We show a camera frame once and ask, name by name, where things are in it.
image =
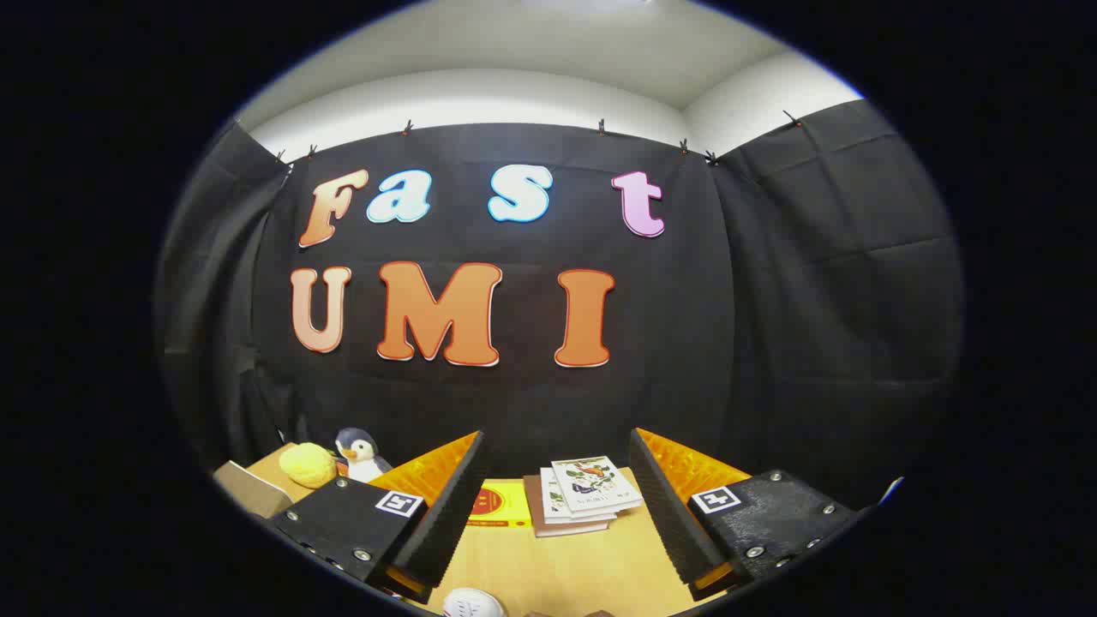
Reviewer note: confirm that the plant print white book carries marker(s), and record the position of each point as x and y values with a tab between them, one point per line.
548	497

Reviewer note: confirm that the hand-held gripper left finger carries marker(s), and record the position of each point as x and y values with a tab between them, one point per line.
446	523

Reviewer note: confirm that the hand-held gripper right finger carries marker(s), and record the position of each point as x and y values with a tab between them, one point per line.
673	523

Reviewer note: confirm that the white canvas shoe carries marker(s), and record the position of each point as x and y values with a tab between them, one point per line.
471	604

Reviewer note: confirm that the penguin plush toy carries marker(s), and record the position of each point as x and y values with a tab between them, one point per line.
364	467

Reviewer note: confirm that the yellow round plush toy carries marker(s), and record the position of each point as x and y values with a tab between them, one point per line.
307	465

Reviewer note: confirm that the yellow book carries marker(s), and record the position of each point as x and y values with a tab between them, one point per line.
501	506

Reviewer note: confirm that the bird print white book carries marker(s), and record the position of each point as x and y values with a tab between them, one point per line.
591	484

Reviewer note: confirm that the beige fabric storage box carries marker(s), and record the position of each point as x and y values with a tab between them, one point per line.
248	493

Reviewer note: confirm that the brown cover book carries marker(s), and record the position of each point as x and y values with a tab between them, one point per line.
566	528

